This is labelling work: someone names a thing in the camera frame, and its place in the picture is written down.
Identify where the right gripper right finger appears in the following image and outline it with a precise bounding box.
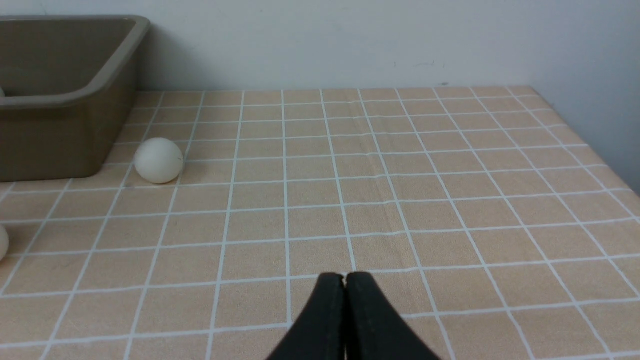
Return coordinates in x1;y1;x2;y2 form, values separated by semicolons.
345;271;439;360

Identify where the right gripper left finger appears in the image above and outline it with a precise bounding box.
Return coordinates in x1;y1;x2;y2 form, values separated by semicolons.
267;272;345;360

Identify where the plain white ball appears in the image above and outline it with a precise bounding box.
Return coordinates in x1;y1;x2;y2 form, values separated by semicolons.
0;224;10;261

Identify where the olive green plastic bin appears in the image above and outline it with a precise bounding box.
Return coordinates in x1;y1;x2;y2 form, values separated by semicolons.
0;14;151;182

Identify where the checkered peach tablecloth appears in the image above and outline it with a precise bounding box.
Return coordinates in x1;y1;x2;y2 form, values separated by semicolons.
0;86;640;360

